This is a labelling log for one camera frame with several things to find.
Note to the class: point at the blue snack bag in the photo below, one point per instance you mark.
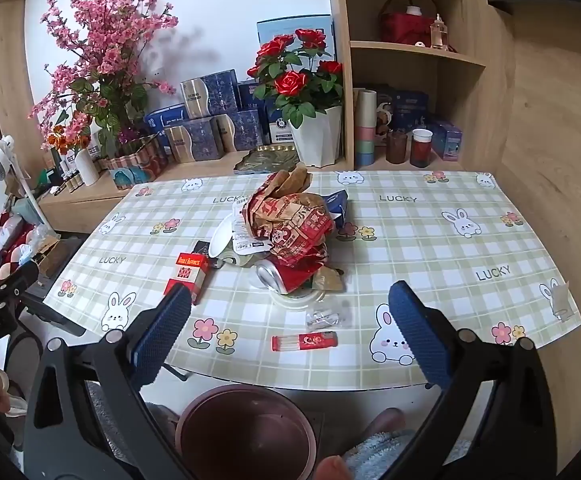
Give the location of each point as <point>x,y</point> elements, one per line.
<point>338,205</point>

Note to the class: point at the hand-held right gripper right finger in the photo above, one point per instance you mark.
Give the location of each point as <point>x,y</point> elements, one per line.
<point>420,335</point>

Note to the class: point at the light blue carton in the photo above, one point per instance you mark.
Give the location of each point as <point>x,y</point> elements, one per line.
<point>270,30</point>

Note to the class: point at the red rose plant white pot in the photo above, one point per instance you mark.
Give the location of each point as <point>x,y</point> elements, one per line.
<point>315,135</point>

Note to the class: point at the brown paper bag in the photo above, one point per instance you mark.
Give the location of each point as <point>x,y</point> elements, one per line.
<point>295,180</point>

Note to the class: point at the white bottle vase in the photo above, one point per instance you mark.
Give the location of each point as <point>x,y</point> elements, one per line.
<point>86,167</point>

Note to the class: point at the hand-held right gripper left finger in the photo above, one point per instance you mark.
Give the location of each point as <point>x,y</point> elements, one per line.
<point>163,330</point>

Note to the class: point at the red basket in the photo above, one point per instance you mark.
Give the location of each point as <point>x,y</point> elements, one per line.
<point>400,27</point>

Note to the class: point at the stack of blue gift boxes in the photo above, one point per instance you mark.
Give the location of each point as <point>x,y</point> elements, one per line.
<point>205,137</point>

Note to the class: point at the dark blue printed box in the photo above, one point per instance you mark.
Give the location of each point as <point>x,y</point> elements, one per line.
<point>405,105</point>

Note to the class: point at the orange flower bunch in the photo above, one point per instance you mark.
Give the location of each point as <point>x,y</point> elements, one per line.
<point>65,137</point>

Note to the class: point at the red food wrapper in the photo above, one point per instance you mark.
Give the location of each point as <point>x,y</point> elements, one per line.
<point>290,230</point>

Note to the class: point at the row of small brown bottles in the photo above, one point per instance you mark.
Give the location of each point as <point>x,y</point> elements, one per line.
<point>68,182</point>

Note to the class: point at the white plastic lid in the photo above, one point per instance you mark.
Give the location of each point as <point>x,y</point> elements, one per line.
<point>300,302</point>

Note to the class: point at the teal ceramic dish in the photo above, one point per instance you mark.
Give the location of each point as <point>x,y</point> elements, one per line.
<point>125,178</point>

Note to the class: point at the striped woven basket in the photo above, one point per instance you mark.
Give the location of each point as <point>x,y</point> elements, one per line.
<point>135,160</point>

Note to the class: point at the maroon plastic bin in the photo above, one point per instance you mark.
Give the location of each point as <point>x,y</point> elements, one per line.
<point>245,430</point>

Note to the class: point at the red slim plastic case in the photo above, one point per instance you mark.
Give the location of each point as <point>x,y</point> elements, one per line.
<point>315,341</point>

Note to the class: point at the small purple box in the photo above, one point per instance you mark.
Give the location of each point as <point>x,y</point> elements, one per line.
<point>445,140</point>

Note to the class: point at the red cigarette pack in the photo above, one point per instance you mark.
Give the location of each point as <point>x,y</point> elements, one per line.
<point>190,272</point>

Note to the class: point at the brown paper scrap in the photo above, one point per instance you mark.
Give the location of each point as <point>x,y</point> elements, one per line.
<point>328,280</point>

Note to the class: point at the checked bunny tablecloth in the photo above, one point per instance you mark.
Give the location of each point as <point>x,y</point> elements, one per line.
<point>420,240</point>

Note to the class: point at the wooden shelf unit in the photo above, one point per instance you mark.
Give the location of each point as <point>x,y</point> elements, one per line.
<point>410,52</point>

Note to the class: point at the blue white carton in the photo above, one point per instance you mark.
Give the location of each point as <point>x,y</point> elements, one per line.
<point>280,127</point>

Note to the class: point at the clear tape strip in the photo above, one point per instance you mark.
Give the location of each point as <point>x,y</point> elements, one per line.
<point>561,302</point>

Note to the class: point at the small clear plastic wrapper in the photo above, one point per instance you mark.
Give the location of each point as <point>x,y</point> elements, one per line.
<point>328,317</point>

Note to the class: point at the person's knee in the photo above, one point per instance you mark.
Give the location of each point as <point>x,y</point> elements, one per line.
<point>385,420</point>

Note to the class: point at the white rimmed red cup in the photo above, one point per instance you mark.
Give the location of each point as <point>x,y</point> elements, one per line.
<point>421,150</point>

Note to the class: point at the stack of pastel cups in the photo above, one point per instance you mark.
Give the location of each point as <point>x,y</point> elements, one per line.
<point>364,130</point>

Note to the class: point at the brown cardboard box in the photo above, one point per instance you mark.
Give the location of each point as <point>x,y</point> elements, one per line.
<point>53,255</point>

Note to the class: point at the red patterned cloth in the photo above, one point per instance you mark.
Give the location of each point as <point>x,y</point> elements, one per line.
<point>8,247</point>

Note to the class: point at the red drink can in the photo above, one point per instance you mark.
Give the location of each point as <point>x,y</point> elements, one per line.
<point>280,275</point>

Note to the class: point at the clear glass bottle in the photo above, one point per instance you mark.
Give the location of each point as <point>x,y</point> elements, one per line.
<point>439,35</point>

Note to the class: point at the wooden wall shelf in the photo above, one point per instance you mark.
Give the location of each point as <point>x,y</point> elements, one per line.
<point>13,60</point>

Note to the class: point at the gold tray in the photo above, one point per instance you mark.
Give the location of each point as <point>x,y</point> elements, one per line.
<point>265,157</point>

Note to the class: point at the dark red glass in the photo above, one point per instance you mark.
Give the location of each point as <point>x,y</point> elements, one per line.
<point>396,149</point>

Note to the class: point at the pink blossom plant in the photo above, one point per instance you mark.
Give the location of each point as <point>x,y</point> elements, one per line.
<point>105,50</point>

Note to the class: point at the light blue fluffy robe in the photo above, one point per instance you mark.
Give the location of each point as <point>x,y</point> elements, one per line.
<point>385,455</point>

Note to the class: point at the white paper receipt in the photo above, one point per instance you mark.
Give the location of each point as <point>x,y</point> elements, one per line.
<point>248,242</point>

